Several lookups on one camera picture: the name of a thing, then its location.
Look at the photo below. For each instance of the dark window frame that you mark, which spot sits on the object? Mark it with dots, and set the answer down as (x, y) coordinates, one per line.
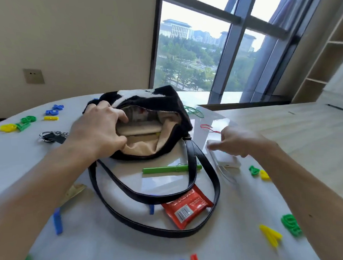
(237, 20)

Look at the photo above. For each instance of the person's right hand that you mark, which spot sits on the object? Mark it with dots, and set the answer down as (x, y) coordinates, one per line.
(243, 143)

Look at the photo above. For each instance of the red rubber band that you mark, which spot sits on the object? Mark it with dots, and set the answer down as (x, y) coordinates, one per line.
(209, 129)

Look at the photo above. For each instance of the person's left hand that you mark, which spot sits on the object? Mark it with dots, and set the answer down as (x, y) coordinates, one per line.
(94, 129)

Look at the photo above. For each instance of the green rubber band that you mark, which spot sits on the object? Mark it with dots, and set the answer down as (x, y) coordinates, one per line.
(194, 112)

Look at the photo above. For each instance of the person's right fingers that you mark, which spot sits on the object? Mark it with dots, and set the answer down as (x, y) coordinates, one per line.
(224, 144)

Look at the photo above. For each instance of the black and white fuzzy handbag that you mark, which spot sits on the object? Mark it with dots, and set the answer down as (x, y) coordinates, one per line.
(164, 106)

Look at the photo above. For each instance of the white charger box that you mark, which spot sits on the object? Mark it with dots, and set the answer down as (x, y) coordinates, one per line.
(228, 161)

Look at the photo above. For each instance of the grey sheer curtain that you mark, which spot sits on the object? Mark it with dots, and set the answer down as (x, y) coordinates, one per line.
(285, 4)

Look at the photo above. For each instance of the white building outside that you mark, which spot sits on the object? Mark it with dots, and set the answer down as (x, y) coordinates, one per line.
(175, 29)

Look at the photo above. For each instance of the clear plastic sleeve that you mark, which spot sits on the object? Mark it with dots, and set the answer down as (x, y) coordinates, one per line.
(213, 123)

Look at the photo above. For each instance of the beige wall socket plate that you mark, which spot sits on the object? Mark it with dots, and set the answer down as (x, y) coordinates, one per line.
(33, 76)

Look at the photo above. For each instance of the green pen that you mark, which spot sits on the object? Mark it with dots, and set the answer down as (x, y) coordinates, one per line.
(164, 170)

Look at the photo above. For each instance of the light wooden shelf unit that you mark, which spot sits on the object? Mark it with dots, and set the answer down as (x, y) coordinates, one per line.
(324, 62)

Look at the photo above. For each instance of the person's right forearm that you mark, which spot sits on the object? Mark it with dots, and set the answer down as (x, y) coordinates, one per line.
(310, 201)

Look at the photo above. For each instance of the red snack packet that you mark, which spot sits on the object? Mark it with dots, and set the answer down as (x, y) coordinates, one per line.
(186, 208)

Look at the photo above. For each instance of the person's left thumb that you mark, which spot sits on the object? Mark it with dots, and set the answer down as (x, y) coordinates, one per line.
(118, 142)

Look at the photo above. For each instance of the yellow plastic letter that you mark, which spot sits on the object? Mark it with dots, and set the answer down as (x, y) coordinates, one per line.
(51, 118)
(265, 175)
(271, 235)
(7, 128)

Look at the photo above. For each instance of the tan paper packet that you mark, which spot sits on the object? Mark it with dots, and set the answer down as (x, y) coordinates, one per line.
(73, 192)

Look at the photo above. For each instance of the person's left forearm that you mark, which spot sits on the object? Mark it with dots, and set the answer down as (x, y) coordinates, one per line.
(35, 196)

